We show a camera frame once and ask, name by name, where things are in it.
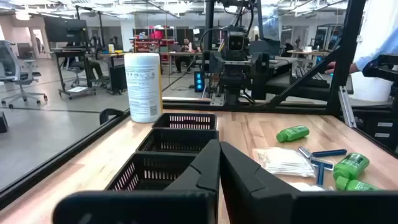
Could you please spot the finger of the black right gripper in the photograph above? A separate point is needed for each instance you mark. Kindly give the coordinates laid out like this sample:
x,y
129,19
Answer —
x,y
215,62
260,63

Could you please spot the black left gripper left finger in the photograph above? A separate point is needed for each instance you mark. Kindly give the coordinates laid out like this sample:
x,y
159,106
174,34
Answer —
x,y
192,199

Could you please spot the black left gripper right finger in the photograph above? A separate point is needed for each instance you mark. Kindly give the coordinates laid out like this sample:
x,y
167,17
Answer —
x,y
264,202

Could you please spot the clear bag of cotton swabs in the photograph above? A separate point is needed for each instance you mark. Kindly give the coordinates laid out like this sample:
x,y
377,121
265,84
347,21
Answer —
x,y
286,161

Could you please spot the blue disposable razor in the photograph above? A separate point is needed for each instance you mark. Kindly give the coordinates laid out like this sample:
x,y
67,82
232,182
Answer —
x,y
329,152
320,174

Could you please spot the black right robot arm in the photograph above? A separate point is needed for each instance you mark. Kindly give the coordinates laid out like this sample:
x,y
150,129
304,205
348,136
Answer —
x,y
233,88

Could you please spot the computer tower with lights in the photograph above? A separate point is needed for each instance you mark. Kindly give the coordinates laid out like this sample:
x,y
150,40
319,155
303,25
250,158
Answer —
x,y
199,82

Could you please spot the person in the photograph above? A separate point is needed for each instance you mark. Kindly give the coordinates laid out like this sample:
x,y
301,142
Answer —
x,y
382,46
94,69
185,49

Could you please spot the black keyboard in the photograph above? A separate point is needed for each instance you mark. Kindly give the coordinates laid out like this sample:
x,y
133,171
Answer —
x,y
306,76

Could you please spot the black plastic basket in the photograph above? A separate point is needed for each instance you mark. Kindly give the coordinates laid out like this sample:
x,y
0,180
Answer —
x,y
146,171
174,140
183,115

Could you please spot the red storage shelving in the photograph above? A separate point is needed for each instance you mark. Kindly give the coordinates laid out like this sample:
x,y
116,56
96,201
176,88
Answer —
x,y
149,43

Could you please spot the person's hand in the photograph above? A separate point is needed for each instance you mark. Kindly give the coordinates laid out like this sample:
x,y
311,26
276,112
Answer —
x,y
331,67

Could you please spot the white wipes canister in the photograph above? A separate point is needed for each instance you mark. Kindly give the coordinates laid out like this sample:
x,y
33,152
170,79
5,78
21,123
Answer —
x,y
143,87

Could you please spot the black cabinet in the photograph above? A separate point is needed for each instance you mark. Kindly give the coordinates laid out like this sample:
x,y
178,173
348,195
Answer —
x,y
118,77

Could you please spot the white bucket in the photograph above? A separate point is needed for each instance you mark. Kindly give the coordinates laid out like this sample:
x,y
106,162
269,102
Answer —
x,y
370,88

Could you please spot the black monitor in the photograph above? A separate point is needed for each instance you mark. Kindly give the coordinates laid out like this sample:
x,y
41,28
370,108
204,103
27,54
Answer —
x,y
65,31

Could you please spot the black desk stand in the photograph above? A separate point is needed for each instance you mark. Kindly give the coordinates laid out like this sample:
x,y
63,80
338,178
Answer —
x,y
60,74

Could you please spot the grey office chair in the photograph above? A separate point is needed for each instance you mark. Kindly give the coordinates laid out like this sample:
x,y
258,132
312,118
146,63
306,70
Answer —
x,y
23,77

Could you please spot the black box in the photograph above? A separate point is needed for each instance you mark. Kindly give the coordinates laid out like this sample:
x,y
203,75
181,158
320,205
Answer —
x,y
3,123

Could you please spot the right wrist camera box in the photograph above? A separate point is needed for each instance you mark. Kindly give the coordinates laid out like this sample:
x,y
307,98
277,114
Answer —
x,y
237,42

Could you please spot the silver frame bracket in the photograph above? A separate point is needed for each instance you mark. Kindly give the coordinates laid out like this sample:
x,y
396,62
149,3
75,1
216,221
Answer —
x,y
347,107

